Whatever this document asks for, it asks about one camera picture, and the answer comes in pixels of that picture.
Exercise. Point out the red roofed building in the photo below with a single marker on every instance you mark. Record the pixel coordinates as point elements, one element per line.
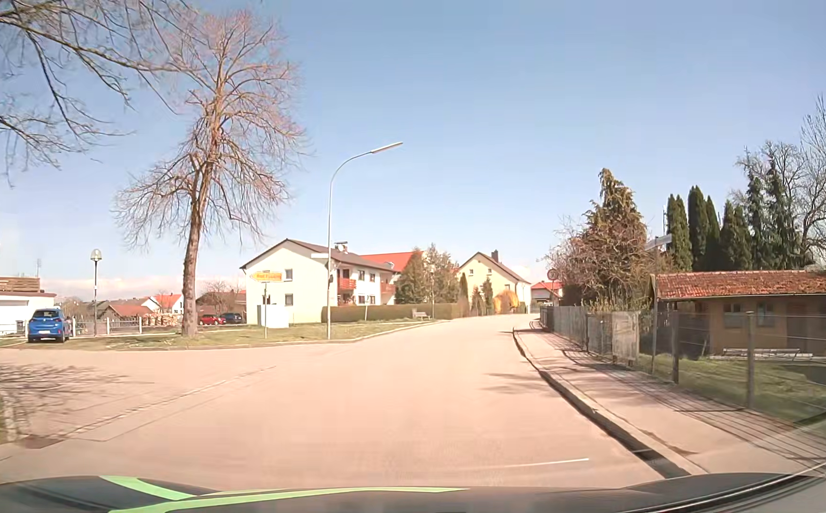
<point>389,261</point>

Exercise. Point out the evergreen trees by house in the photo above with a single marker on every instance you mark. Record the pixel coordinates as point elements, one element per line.
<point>427,279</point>

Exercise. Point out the wooden bench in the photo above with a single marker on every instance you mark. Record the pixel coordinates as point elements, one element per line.
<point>420,314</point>

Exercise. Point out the trimmed hedge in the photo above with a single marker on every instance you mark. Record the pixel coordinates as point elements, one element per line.
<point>384,312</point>

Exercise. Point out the cream house with chimney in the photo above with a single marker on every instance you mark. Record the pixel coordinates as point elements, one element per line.
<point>488,278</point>

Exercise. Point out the white house dark roof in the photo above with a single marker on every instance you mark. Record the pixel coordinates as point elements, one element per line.
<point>299,285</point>

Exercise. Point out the round road sign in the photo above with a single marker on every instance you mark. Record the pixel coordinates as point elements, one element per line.
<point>553,275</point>

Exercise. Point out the grey asphalt road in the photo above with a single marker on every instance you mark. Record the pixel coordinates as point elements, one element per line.
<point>413,399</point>

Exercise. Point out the yellow direction road sign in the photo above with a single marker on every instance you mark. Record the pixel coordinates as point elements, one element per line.
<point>267,277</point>

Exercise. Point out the grass verge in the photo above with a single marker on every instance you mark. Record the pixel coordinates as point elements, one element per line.
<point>242,335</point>

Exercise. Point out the dark car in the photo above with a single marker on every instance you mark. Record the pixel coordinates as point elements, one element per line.
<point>232,318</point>

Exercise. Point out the large brownish conifer tree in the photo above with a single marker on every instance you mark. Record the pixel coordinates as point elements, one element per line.
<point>609,242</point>

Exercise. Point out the red car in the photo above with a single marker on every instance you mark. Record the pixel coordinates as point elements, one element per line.
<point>210,320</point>

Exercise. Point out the tall bare tree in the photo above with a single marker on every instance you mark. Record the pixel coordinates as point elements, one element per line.
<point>192,214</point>

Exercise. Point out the car's own bonnet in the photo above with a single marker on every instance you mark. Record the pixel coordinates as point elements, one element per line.
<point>399,499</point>

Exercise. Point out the paved pavement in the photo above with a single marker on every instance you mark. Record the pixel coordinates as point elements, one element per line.
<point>641,399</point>

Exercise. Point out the low red roofed houses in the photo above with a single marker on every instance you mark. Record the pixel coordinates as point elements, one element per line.
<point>143,306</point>

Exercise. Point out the white picket fence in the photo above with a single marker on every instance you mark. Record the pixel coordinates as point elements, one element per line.
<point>110,326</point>

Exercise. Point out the row of conifer trees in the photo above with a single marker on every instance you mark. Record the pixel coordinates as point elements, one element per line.
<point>727,231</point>

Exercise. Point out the brown shed tiled roof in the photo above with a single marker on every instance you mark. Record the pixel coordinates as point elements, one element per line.
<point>748,306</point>

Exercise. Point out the blue car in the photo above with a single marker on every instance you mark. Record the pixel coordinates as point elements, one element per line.
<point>49,324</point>

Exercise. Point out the garden lawn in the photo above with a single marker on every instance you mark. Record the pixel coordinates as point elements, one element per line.
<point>762,385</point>

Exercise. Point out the overhanging bare tree branches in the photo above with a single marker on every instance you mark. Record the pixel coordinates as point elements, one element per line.
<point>35,78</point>

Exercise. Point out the curved street lamp post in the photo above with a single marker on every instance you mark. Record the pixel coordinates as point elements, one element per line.
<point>329,249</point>

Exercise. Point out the globe lamp post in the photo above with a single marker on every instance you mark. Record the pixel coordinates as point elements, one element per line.
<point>95,285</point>

